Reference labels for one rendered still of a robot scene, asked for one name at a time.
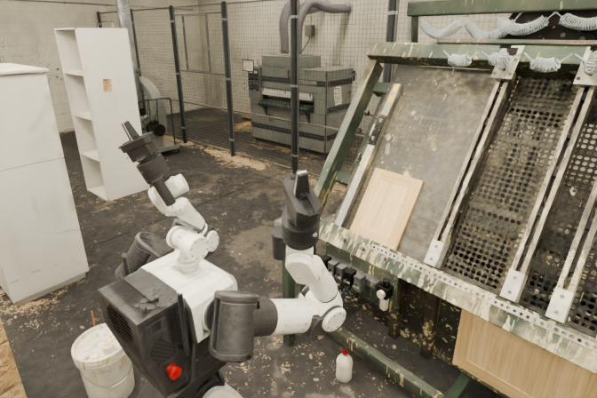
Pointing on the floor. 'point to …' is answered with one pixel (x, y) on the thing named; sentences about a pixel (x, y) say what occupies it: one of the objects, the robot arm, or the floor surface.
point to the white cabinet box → (101, 107)
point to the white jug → (344, 367)
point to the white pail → (103, 363)
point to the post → (288, 297)
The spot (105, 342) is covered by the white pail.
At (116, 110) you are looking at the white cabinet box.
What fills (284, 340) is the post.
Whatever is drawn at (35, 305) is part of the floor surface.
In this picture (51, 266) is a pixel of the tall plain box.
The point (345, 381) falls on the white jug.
